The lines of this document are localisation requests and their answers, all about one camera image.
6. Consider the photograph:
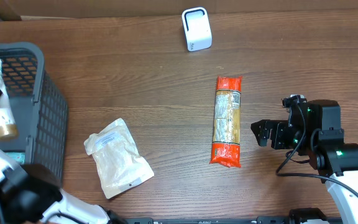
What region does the red orange pasta package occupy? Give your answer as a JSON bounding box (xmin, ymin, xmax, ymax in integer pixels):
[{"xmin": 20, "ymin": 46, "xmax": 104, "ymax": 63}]
[{"xmin": 210, "ymin": 77, "xmax": 242, "ymax": 168}]

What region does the beige mushroom pouch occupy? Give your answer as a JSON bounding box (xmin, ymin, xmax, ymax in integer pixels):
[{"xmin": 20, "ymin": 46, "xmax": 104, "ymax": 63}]
[{"xmin": 84, "ymin": 118, "xmax": 154, "ymax": 199}]

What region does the teal snack packet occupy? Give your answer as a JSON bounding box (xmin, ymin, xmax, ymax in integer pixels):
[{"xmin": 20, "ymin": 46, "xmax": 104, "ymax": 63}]
[{"xmin": 6, "ymin": 152, "xmax": 25, "ymax": 165}]

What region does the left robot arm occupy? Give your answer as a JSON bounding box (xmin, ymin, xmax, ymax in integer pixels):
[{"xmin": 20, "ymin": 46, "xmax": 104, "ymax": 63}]
[{"xmin": 0, "ymin": 150, "xmax": 126, "ymax": 223}]

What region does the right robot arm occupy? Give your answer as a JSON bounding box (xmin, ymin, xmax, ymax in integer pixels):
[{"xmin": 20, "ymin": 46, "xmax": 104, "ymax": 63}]
[{"xmin": 250, "ymin": 95, "xmax": 358, "ymax": 223}]

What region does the white barcode scanner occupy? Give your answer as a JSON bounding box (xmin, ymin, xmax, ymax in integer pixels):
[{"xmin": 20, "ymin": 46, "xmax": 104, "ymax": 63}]
[{"xmin": 181, "ymin": 7, "xmax": 213, "ymax": 52}]

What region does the grey plastic shopping basket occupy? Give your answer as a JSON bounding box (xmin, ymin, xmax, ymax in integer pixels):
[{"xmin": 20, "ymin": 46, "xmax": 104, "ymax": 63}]
[{"xmin": 0, "ymin": 42, "xmax": 68, "ymax": 184}]

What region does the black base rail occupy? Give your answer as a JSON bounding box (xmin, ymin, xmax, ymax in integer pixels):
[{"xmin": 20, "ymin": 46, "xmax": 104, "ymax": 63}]
[{"xmin": 126, "ymin": 208, "xmax": 343, "ymax": 224}]

